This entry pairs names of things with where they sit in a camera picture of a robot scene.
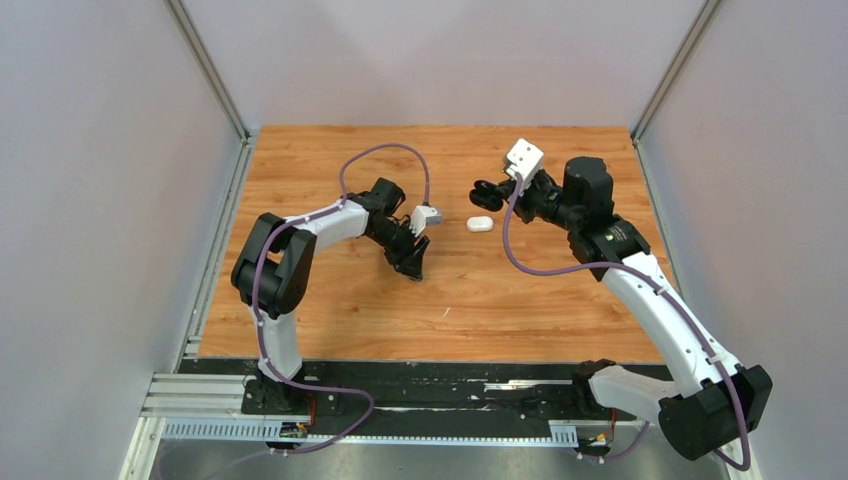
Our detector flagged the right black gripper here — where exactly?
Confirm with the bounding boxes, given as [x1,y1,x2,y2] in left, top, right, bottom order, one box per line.
[495,169,581,232]

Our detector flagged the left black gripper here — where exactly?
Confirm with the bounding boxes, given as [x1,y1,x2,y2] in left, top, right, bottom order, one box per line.
[368,220,431,283]

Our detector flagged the black earbud charging case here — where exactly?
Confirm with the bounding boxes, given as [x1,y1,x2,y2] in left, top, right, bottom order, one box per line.
[468,180,511,212]

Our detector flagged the white earbud charging case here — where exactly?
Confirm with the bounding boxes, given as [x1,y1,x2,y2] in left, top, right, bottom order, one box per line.
[466,216,495,233]

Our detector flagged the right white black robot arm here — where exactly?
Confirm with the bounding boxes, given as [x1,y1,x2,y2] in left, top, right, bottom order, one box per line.
[504,153,773,471]

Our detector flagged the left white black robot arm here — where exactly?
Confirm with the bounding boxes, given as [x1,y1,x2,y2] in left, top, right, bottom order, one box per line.
[231,178,442,413]

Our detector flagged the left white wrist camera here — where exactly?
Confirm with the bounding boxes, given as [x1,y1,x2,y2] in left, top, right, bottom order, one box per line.
[409,204,442,238]

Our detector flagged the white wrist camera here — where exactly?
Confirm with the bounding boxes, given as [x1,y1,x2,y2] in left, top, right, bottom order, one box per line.
[504,138,544,181]
[409,204,442,238]

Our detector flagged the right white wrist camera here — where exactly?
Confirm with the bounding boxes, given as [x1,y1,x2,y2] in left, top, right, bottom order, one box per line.
[504,138,544,181]

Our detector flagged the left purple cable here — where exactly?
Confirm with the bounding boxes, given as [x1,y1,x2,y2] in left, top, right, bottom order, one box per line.
[250,142,432,457]

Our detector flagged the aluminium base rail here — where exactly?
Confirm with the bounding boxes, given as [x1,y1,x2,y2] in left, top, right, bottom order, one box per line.
[142,361,631,422]

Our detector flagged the white slotted cable duct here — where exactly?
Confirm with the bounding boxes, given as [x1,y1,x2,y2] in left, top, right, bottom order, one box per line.
[161,421,579,448]

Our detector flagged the right aluminium corner post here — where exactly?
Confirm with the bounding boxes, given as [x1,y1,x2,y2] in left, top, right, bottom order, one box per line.
[630,0,725,146]

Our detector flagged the aluminium corner post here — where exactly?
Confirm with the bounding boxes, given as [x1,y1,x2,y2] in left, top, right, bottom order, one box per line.
[630,0,725,146]
[164,0,251,144]

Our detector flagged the left aluminium corner post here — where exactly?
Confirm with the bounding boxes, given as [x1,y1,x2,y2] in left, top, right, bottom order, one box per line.
[164,0,251,144]

